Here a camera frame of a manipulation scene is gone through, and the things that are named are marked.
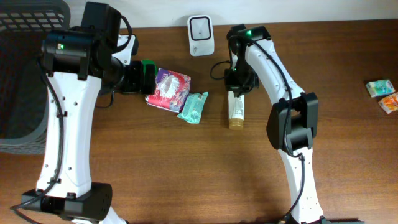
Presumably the white barcode scanner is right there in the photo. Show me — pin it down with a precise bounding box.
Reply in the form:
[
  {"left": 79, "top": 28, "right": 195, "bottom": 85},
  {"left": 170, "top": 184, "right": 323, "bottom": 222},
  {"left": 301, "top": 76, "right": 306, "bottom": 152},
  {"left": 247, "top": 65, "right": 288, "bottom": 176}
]
[{"left": 187, "top": 15, "right": 215, "bottom": 57}]

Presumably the white floral tube gold cap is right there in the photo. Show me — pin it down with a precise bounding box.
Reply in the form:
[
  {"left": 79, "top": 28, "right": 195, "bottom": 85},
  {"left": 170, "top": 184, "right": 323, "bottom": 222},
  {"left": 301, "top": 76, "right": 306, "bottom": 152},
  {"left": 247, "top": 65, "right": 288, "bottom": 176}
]
[{"left": 228, "top": 91, "right": 244, "bottom": 131}]

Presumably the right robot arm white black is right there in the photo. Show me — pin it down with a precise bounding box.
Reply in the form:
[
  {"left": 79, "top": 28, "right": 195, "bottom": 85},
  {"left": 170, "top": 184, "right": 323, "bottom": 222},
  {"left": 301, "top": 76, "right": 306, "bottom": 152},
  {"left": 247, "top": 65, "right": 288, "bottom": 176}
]
[{"left": 224, "top": 24, "right": 325, "bottom": 223}]

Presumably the grey plastic basket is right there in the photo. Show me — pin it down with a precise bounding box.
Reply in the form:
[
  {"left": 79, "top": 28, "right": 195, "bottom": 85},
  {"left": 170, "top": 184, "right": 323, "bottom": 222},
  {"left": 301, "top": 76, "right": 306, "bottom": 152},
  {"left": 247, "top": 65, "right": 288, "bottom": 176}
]
[{"left": 1, "top": 0, "right": 70, "bottom": 155}]

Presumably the teal small tissue box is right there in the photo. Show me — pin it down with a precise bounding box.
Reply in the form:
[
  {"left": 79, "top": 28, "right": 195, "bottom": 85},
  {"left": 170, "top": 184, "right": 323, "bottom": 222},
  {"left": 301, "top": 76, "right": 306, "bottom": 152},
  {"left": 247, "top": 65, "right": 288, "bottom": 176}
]
[{"left": 366, "top": 79, "right": 396, "bottom": 98}]

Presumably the green lidded jar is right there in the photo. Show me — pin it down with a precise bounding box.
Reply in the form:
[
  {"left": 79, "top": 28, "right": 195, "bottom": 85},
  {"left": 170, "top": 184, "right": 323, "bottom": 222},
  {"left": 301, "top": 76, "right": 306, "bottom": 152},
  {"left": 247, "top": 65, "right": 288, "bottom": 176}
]
[{"left": 141, "top": 59, "right": 157, "bottom": 95}]

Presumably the red purple snack packet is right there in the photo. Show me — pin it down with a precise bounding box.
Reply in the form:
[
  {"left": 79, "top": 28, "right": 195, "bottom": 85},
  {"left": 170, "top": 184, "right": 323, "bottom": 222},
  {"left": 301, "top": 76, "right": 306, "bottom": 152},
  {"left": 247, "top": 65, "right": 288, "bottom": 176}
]
[{"left": 145, "top": 68, "right": 192, "bottom": 113}]

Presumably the teal wet wipes packet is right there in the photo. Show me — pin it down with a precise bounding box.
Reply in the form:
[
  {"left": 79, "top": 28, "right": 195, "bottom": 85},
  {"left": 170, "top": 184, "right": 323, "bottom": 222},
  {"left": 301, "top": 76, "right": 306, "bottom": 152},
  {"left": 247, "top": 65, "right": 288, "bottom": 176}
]
[{"left": 177, "top": 92, "right": 208, "bottom": 124}]

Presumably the orange small tissue box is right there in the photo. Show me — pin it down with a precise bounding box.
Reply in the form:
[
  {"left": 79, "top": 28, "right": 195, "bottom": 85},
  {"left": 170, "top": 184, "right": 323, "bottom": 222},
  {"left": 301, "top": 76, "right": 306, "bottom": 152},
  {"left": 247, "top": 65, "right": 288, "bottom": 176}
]
[{"left": 378, "top": 93, "right": 398, "bottom": 114}]

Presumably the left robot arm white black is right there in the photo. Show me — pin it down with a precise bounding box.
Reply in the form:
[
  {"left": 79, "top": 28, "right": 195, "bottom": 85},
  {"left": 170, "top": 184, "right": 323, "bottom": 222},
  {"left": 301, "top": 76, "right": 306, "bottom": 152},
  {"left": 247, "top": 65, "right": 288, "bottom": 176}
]
[{"left": 11, "top": 2, "right": 157, "bottom": 223}]

